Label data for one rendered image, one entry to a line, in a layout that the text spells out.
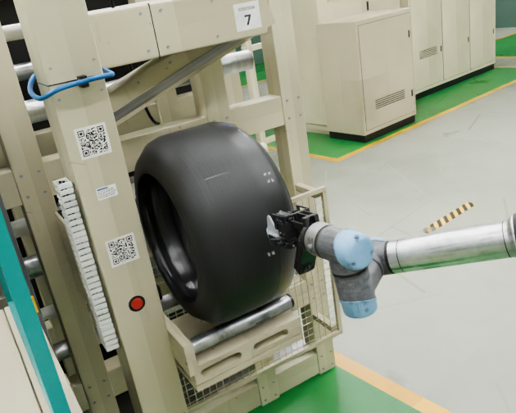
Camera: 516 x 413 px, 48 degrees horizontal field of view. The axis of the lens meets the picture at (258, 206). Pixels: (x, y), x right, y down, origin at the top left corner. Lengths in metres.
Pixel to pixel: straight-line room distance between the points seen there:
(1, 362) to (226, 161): 0.71
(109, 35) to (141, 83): 0.24
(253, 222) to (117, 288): 0.40
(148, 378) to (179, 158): 0.63
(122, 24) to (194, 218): 0.60
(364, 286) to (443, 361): 1.78
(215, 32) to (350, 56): 4.36
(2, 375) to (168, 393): 0.77
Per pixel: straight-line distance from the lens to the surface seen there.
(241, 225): 1.42
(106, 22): 1.69
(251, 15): 1.87
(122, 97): 1.85
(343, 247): 1.14
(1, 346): 1.16
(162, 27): 1.74
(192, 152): 1.48
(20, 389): 1.02
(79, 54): 1.40
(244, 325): 1.67
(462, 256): 1.24
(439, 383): 2.83
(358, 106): 6.16
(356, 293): 1.20
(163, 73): 1.89
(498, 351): 3.04
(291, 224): 1.30
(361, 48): 6.06
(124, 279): 1.54
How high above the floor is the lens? 1.81
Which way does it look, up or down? 22 degrees down
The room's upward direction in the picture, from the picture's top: 9 degrees counter-clockwise
